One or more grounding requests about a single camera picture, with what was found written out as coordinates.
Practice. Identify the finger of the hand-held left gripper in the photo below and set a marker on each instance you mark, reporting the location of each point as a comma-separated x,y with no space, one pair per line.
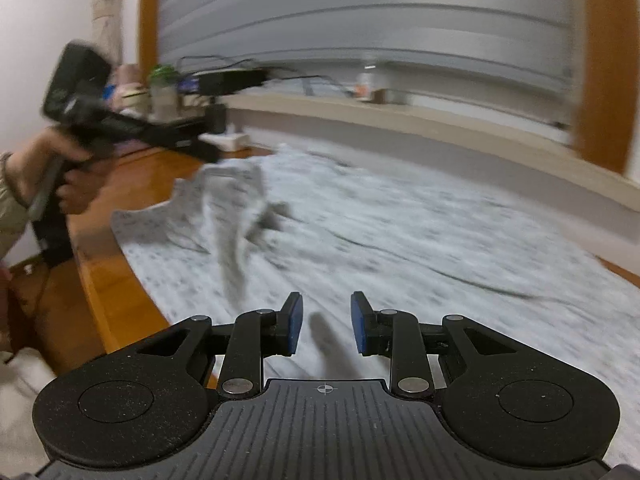
185,140

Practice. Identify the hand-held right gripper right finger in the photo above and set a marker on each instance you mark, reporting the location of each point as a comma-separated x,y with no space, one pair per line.
359,325

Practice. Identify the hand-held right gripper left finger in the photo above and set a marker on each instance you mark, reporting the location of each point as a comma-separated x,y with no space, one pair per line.
295,322

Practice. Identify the white patterned shirt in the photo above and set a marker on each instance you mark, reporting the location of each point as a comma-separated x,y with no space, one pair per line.
400,240

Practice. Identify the person's left hand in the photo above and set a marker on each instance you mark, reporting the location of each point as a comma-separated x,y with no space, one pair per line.
30,170

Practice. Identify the white power strip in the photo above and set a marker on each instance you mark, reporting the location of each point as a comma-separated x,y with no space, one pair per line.
225,141

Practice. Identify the small green potted plant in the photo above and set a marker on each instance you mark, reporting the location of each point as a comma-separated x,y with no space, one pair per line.
162,87

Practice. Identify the black power adapter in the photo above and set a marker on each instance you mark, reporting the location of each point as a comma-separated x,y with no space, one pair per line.
230,81

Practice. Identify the beige curtain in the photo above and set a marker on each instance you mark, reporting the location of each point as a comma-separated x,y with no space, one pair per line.
107,10

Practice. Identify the clear jar with orange label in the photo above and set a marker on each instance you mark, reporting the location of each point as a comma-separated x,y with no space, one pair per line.
365,87

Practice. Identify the grey window blind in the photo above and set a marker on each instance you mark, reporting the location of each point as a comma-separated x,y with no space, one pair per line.
350,10

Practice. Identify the beige window sill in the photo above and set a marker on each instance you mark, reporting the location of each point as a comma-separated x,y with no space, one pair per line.
450,130

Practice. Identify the person's beige clothing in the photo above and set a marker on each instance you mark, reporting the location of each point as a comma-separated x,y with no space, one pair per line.
22,410

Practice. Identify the wooden window frame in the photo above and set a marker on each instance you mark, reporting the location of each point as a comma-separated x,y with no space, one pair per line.
605,85

